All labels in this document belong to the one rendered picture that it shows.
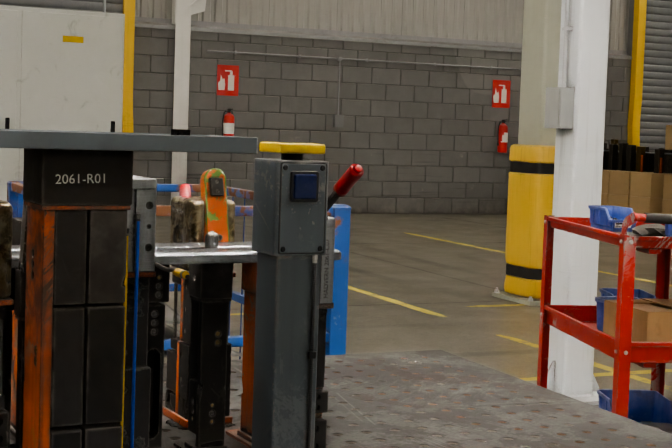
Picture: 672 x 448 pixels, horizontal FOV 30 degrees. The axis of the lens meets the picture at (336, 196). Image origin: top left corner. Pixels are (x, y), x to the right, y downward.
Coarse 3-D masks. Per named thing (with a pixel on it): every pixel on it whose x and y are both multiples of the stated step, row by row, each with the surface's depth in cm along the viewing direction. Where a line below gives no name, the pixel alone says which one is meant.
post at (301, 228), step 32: (256, 160) 148; (288, 160) 143; (256, 192) 147; (288, 192) 143; (320, 192) 145; (256, 224) 147; (288, 224) 144; (320, 224) 146; (288, 256) 144; (320, 256) 147; (256, 288) 149; (288, 288) 145; (256, 320) 149; (288, 320) 145; (256, 352) 149; (288, 352) 145; (256, 384) 149; (288, 384) 145; (256, 416) 149; (288, 416) 146
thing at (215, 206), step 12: (216, 168) 194; (204, 180) 193; (216, 180) 193; (204, 192) 193; (216, 192) 192; (204, 204) 193; (216, 204) 193; (204, 216) 193; (216, 216) 192; (204, 228) 193; (216, 228) 192; (228, 228) 193; (204, 240) 193; (228, 240) 193
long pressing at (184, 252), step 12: (12, 252) 164; (156, 252) 166; (168, 252) 167; (180, 252) 168; (192, 252) 168; (204, 252) 169; (216, 252) 170; (228, 252) 171; (240, 252) 171; (252, 252) 172; (336, 252) 179; (12, 264) 156; (168, 264) 166
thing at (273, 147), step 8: (264, 144) 147; (272, 144) 145; (280, 144) 143; (288, 144) 143; (296, 144) 144; (304, 144) 144; (312, 144) 145; (320, 144) 145; (272, 152) 145; (280, 152) 143; (288, 152) 143; (296, 152) 144; (304, 152) 144; (312, 152) 145; (320, 152) 145
